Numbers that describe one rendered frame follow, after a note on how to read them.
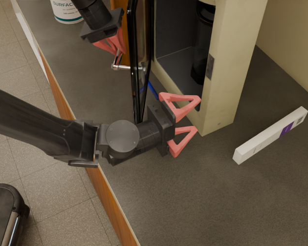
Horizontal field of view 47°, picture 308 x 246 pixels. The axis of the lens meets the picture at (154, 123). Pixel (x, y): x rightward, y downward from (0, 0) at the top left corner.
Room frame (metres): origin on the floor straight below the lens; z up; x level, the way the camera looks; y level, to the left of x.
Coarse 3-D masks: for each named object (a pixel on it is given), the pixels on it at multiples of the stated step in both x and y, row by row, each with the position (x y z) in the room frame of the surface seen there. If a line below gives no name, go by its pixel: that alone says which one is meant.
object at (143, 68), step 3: (141, 63) 0.62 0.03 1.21; (144, 63) 0.62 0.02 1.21; (138, 66) 0.61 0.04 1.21; (141, 66) 0.61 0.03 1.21; (144, 66) 0.61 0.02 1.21; (138, 69) 0.61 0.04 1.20; (141, 69) 0.61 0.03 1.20; (144, 69) 0.61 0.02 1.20; (141, 72) 0.61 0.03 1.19; (144, 72) 0.62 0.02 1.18; (141, 75) 0.61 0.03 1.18; (144, 75) 0.62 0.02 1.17; (141, 78) 0.61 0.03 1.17; (144, 78) 0.61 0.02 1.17; (141, 81) 0.62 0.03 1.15; (144, 81) 0.61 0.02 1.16
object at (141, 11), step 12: (144, 0) 0.76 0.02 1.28; (144, 12) 0.76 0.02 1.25; (144, 24) 0.75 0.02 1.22; (144, 36) 0.75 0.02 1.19; (144, 48) 0.74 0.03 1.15; (132, 60) 0.57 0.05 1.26; (144, 60) 0.73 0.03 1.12; (132, 72) 0.57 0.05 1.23; (132, 84) 0.57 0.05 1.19; (144, 84) 0.72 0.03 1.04; (132, 96) 0.57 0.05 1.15
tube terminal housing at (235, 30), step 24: (216, 0) 0.63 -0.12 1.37; (240, 0) 0.62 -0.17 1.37; (264, 0) 0.65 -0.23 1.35; (216, 24) 0.62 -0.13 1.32; (240, 24) 0.63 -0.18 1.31; (216, 48) 0.61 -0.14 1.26; (240, 48) 0.63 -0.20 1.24; (216, 72) 0.61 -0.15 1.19; (240, 72) 0.64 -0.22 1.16; (216, 96) 0.61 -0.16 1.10; (240, 96) 0.65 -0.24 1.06; (192, 120) 0.65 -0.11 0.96; (216, 120) 0.62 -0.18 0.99
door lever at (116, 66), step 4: (116, 52) 0.66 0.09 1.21; (120, 52) 0.66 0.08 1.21; (116, 56) 0.65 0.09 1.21; (120, 56) 0.65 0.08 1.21; (116, 60) 0.63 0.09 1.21; (120, 60) 0.64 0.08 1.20; (112, 64) 0.62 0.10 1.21; (116, 64) 0.62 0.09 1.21; (120, 64) 0.62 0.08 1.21; (124, 64) 0.62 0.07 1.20; (112, 68) 0.61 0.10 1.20; (116, 68) 0.61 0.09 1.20; (120, 68) 0.61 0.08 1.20; (124, 68) 0.61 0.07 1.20; (128, 68) 0.61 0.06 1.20
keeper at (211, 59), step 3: (210, 54) 0.62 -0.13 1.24; (210, 57) 0.62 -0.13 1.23; (213, 57) 0.61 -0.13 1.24; (210, 60) 0.62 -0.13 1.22; (213, 60) 0.61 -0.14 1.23; (207, 63) 0.63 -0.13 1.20; (210, 63) 0.62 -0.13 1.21; (213, 63) 0.61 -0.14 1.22; (207, 66) 0.62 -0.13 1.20; (210, 66) 0.61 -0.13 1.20; (213, 66) 0.61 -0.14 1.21; (207, 69) 0.62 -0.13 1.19; (210, 69) 0.61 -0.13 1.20; (207, 72) 0.62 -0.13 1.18; (210, 72) 0.61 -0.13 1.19; (207, 75) 0.62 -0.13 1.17; (210, 75) 0.61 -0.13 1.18; (210, 78) 0.61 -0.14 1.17
